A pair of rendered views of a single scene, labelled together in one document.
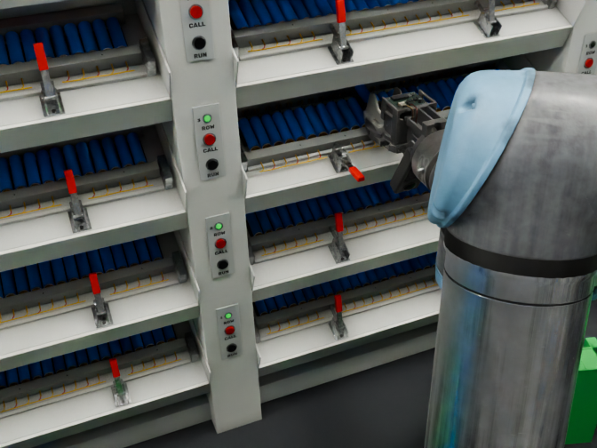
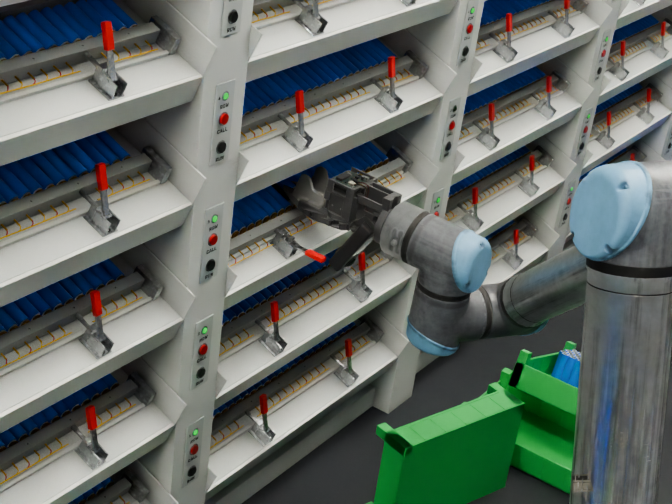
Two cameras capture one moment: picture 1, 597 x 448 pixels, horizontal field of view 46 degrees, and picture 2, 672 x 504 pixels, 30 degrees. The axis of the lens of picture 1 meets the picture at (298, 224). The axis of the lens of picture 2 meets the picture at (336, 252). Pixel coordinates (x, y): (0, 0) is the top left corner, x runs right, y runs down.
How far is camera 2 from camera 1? 1.14 m
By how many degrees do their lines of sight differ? 33
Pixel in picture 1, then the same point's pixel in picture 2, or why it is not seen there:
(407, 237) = (320, 319)
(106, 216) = (116, 337)
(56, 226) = (76, 355)
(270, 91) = (254, 184)
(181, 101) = (199, 205)
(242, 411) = not seen: outside the picture
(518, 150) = (655, 208)
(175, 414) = not seen: outside the picture
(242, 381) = not seen: outside the picture
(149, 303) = (128, 433)
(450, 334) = (612, 326)
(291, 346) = (225, 462)
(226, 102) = (228, 201)
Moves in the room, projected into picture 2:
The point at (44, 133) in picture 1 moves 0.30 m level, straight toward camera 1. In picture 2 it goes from (98, 254) to (280, 343)
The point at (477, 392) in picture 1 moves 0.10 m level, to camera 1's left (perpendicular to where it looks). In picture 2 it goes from (635, 356) to (576, 374)
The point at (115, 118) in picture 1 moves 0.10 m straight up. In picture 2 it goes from (150, 230) to (154, 163)
